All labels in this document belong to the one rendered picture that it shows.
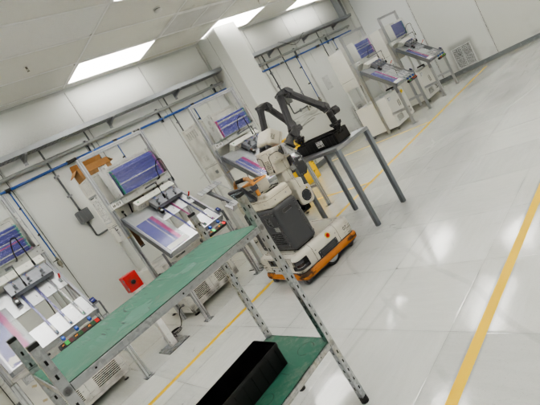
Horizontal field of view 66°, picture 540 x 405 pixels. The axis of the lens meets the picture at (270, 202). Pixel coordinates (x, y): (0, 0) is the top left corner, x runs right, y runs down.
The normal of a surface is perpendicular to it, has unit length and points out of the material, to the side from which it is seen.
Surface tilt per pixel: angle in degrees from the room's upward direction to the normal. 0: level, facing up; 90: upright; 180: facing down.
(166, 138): 90
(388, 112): 90
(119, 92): 90
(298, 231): 90
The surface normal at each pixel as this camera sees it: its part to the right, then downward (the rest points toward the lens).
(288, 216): 0.50, -0.13
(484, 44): -0.61, 0.49
